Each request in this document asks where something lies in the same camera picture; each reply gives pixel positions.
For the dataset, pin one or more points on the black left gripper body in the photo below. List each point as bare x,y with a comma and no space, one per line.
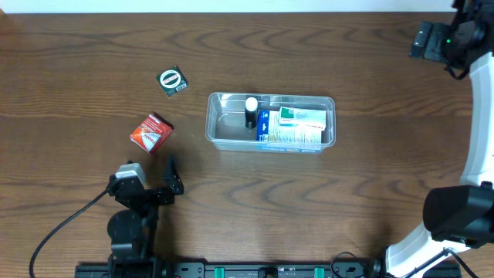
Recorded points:
150,194

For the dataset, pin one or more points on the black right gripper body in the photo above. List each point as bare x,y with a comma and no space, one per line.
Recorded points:
436,43

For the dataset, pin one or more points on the red Panadol box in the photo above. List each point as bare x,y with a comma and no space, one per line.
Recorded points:
152,132

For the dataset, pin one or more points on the green round-logo small box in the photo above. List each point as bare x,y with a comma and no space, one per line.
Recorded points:
172,81

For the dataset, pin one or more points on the black tube with white cap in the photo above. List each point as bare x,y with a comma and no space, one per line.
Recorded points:
251,112

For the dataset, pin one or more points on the blue fever patch packet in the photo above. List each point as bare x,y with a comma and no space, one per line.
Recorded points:
292,138

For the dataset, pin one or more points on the white green medicine box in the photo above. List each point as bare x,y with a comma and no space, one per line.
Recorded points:
296,117

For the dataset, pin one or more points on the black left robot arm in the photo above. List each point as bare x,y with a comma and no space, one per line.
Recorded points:
132,231

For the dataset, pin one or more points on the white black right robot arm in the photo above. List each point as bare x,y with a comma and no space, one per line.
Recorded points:
458,218

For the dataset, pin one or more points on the clear plastic container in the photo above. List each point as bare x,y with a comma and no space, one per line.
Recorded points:
225,120

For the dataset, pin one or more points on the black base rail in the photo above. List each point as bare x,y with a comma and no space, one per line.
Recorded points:
206,270

